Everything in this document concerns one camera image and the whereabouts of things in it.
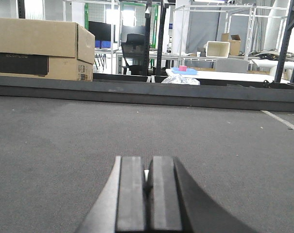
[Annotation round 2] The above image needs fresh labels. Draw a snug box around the blue tray on table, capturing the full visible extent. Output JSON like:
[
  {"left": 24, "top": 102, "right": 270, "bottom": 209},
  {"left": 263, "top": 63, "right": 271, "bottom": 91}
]
[{"left": 172, "top": 67, "right": 197, "bottom": 75}]

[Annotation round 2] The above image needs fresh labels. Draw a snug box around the large cardboard box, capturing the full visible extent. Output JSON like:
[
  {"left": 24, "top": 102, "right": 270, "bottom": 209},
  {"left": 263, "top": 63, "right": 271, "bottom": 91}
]
[{"left": 0, "top": 18, "right": 95, "bottom": 82}]

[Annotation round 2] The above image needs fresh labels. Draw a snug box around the pink cube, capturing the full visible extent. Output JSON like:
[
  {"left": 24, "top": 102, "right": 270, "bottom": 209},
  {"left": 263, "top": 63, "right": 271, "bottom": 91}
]
[{"left": 178, "top": 66, "right": 187, "bottom": 72}]

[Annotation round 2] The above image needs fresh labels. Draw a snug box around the dark steel rack post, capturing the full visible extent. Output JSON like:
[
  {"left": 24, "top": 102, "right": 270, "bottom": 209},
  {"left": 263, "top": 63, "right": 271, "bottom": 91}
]
[{"left": 275, "top": 0, "right": 294, "bottom": 83}]

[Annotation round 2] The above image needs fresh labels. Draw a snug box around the dark conveyor side rail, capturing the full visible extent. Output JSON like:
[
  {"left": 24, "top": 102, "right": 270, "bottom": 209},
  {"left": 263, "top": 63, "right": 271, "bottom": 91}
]
[{"left": 0, "top": 74, "right": 294, "bottom": 113}]

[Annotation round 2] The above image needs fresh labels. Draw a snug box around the white metal frame rack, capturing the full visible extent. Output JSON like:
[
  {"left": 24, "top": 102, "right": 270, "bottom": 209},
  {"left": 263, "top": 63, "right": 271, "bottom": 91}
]
[{"left": 172, "top": 0, "right": 255, "bottom": 57}]

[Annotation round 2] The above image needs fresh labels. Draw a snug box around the white plastic bin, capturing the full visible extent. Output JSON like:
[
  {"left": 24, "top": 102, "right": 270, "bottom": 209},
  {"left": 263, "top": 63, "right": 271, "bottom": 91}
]
[{"left": 205, "top": 41, "right": 230, "bottom": 58}]

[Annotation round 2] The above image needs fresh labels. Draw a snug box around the crumpled clear plastic bag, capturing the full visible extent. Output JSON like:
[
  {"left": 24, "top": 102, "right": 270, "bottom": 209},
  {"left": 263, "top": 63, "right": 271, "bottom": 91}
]
[{"left": 161, "top": 74, "right": 201, "bottom": 85}]

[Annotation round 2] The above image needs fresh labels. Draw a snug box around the black office chair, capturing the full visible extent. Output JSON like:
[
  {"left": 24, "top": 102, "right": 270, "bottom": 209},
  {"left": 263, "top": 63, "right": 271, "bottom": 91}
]
[{"left": 121, "top": 33, "right": 145, "bottom": 75}]

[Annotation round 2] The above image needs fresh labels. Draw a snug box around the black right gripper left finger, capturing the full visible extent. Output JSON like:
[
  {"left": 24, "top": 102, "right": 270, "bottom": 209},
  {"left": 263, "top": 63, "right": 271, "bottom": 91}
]
[{"left": 75, "top": 156, "right": 146, "bottom": 233}]

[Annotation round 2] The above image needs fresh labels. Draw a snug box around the black computer monitor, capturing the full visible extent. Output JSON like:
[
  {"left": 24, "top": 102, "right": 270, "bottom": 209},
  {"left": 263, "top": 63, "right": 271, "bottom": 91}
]
[{"left": 88, "top": 21, "right": 111, "bottom": 41}]

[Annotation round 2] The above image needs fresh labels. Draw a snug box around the white table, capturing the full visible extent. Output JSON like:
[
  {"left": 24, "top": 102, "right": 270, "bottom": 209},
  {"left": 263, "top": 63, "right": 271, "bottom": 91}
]
[{"left": 165, "top": 68, "right": 291, "bottom": 83}]

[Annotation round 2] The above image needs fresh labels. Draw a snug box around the small open cardboard box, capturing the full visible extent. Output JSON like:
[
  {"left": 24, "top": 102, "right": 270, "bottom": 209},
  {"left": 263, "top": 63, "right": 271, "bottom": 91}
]
[{"left": 221, "top": 33, "right": 241, "bottom": 56}]

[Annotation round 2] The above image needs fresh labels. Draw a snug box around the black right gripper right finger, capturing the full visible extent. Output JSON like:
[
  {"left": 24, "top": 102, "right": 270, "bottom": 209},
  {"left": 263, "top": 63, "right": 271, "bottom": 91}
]
[{"left": 147, "top": 156, "right": 255, "bottom": 233}]

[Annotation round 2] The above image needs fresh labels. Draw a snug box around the grey chair back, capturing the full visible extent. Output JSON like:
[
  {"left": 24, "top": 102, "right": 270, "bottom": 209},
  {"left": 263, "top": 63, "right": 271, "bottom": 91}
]
[{"left": 215, "top": 58, "right": 248, "bottom": 73}]

